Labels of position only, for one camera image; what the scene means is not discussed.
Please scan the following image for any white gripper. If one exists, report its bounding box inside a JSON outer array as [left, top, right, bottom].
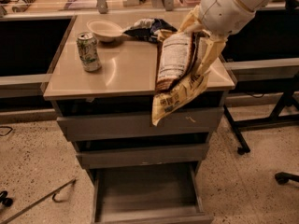
[[178, 0, 255, 76]]

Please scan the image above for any brown chip bag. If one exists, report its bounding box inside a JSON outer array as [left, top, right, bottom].
[[151, 32, 211, 126]]

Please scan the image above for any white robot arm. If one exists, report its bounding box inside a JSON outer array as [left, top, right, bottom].
[[179, 0, 270, 75]]

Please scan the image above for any blue chip bag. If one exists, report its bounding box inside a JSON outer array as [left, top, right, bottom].
[[123, 18, 177, 43]]

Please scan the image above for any grey drawer cabinet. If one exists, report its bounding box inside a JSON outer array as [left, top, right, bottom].
[[43, 10, 236, 224]]

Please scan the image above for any middle grey drawer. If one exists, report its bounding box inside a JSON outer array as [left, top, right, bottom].
[[77, 143, 209, 169]]

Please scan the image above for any grey drawer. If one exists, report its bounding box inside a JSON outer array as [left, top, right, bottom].
[[57, 107, 223, 142], [90, 162, 215, 224], [77, 143, 209, 169]]

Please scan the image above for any top grey drawer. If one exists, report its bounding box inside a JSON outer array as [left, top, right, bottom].
[[57, 107, 223, 142]]

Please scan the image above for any bottom grey drawer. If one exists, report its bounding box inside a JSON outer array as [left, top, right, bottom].
[[90, 162, 215, 224]]

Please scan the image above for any white paper bowl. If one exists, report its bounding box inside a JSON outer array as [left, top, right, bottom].
[[87, 20, 122, 42]]

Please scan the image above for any green soda can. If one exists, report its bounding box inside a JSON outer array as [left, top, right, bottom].
[[77, 32, 101, 72]]

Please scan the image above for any black chair caster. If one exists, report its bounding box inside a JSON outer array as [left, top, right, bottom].
[[275, 172, 299, 185]]

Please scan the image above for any metal rod on floor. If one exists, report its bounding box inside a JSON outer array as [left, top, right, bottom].
[[0, 178, 77, 224]]

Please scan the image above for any black caster at left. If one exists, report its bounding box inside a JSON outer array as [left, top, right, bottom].
[[0, 190, 13, 207]]

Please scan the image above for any black table leg frame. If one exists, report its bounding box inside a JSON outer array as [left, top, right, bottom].
[[223, 73, 299, 155]]

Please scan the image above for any black cable on floor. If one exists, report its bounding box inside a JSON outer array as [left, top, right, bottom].
[[0, 125, 14, 137]]

